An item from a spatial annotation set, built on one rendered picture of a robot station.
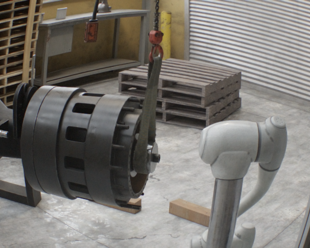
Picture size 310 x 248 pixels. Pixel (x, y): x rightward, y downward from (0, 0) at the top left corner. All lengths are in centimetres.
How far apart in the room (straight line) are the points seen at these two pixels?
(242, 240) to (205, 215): 168
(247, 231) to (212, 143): 56
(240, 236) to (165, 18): 692
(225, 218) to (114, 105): 95
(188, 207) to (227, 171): 219
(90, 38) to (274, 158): 108
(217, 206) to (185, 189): 272
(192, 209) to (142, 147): 141
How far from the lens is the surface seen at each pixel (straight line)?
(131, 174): 262
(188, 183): 464
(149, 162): 256
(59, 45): 731
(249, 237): 215
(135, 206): 272
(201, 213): 383
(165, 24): 881
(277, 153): 179
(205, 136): 174
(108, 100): 256
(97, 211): 402
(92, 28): 246
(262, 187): 192
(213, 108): 612
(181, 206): 394
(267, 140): 175
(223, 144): 172
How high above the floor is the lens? 172
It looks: 16 degrees down
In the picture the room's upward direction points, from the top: 2 degrees clockwise
